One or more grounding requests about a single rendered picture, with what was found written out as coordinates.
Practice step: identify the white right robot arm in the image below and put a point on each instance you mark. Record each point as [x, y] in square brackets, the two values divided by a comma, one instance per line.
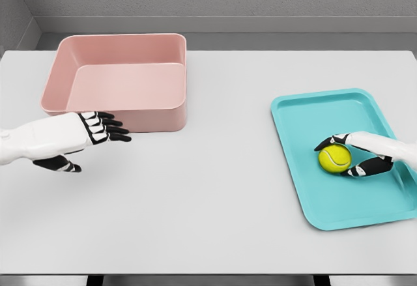
[410, 154]

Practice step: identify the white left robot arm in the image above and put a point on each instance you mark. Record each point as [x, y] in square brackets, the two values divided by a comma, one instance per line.
[9, 144]

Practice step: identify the yellow tennis ball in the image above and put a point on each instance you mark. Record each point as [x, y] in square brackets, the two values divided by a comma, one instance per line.
[334, 158]

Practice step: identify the blue rectangular tray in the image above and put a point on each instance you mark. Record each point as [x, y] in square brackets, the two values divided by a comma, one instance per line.
[368, 198]

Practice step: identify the pink rectangular basket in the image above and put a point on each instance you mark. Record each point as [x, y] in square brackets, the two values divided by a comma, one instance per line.
[123, 80]

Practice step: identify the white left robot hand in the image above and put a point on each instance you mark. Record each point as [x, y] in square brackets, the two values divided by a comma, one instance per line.
[62, 133]

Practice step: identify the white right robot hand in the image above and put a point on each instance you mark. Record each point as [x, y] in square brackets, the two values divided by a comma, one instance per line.
[371, 142]

